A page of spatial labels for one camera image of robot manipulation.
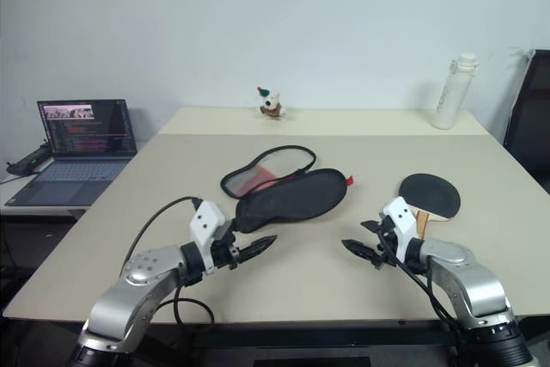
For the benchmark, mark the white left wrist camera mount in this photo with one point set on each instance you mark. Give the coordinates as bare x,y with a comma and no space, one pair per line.
206,221

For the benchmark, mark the open grey laptop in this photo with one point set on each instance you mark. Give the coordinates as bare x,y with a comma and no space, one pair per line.
77,143

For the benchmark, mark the white water bottle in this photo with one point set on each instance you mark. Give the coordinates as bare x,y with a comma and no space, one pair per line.
449,92

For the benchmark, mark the black zippered paddle case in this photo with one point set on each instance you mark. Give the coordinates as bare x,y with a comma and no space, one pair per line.
296,195

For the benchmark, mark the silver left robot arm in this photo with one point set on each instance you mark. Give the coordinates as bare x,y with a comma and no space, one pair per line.
129,298

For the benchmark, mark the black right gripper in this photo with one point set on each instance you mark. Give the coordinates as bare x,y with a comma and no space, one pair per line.
386,251

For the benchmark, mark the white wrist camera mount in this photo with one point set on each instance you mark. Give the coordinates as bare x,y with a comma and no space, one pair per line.
401,216
206,221

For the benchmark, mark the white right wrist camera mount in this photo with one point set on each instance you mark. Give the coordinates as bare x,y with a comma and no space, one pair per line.
401,216

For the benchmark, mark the black handheld controller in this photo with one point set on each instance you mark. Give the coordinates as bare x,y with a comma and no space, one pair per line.
30,163

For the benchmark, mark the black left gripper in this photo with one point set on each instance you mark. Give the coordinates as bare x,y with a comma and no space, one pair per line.
223,251

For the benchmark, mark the small white plush toy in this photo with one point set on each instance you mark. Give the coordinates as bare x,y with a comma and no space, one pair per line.
270,105

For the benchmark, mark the table tennis paddle black rubber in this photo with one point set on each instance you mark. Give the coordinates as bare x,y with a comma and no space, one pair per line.
429,195

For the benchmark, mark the black office chair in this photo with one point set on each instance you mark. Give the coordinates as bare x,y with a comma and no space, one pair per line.
533,118

